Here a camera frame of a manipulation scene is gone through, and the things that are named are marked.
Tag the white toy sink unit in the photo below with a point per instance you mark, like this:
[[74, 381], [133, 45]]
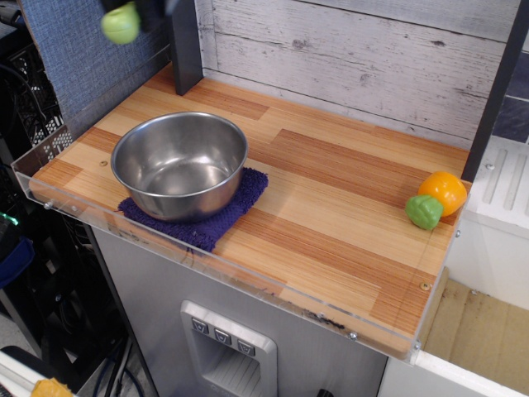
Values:
[[475, 338]]

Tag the purple cloth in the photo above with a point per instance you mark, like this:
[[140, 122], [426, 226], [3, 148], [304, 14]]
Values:
[[206, 233]]

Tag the green toy pepper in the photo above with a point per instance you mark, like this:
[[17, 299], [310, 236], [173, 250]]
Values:
[[424, 211]]

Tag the clear acrylic guard rail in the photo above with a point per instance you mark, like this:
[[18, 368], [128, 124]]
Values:
[[328, 239]]

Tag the dark grey left post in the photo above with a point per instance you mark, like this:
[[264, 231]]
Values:
[[186, 57]]

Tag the orange toy pepper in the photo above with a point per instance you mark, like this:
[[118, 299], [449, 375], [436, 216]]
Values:
[[447, 189]]

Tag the dark grey post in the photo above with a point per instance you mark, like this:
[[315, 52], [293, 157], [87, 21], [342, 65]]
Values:
[[186, 57], [507, 66]]

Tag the dark grey right post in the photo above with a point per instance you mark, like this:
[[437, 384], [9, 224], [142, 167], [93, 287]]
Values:
[[507, 66]]

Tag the green handled grey spatula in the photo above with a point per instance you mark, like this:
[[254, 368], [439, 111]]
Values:
[[122, 25]]

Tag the stainless steel pot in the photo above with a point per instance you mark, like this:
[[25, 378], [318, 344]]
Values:
[[181, 167]]

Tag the black plastic crate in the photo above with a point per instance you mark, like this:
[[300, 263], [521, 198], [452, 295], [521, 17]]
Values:
[[29, 108]]

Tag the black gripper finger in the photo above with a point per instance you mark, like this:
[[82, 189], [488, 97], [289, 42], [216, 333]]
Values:
[[110, 5], [156, 13]]

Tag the silver toy fridge cabinet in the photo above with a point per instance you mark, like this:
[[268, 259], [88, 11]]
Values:
[[312, 359]]

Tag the blue fabric panel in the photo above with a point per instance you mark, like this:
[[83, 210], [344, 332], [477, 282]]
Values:
[[90, 74]]

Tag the grey dispenser panel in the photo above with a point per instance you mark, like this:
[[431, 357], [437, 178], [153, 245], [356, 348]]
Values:
[[229, 358]]

